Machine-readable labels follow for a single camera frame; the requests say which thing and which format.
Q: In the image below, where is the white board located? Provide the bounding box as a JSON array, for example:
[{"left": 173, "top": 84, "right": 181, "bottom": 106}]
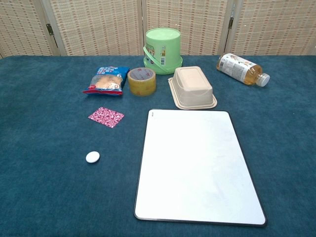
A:
[{"left": 133, "top": 109, "right": 268, "bottom": 227}]

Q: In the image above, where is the green plastic bucket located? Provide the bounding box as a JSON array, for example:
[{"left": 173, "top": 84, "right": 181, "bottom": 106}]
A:
[{"left": 143, "top": 27, "right": 184, "bottom": 75}]

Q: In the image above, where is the white round magnet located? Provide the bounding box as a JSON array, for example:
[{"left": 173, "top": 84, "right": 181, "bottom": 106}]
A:
[{"left": 85, "top": 151, "right": 101, "bottom": 164}]

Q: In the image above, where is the pink patterned card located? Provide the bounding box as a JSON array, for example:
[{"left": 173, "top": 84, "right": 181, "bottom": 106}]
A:
[{"left": 88, "top": 106, "right": 125, "bottom": 129}]

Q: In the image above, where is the blue table cloth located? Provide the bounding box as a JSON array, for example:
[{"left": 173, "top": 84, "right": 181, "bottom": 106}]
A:
[{"left": 0, "top": 54, "right": 316, "bottom": 237}]

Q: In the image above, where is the yellow packing tape roll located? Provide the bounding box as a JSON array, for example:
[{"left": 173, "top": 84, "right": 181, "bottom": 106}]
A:
[{"left": 127, "top": 67, "right": 157, "bottom": 97}]

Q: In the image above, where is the woven folding screen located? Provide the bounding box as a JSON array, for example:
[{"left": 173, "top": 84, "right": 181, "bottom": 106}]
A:
[{"left": 0, "top": 0, "right": 316, "bottom": 59}]

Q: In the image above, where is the blue snack bag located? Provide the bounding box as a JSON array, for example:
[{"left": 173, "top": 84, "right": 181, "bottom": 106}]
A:
[{"left": 82, "top": 66, "right": 130, "bottom": 96}]

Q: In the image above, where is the tea bottle with label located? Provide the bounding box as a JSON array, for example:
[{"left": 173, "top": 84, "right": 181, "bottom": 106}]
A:
[{"left": 216, "top": 53, "right": 271, "bottom": 87}]

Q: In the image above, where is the beige takeaway food container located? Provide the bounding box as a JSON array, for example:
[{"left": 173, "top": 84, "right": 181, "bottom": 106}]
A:
[{"left": 168, "top": 65, "right": 218, "bottom": 110}]

